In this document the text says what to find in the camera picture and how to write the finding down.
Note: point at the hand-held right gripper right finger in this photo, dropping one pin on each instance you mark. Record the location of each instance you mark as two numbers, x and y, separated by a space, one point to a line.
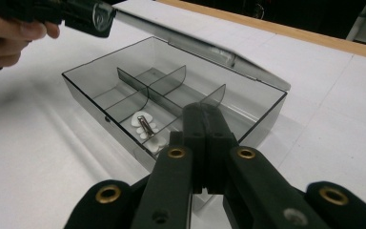
219 140

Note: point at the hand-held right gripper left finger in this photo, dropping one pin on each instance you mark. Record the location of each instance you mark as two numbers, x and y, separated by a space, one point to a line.
195 133

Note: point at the silver hair clip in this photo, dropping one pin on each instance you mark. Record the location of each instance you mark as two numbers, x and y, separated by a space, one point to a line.
145 125

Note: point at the transparent grey compartment storage box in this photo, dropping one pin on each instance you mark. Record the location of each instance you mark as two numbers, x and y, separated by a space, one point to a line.
124 82

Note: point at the white table cover sheet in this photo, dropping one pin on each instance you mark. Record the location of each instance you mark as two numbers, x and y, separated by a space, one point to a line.
330 127

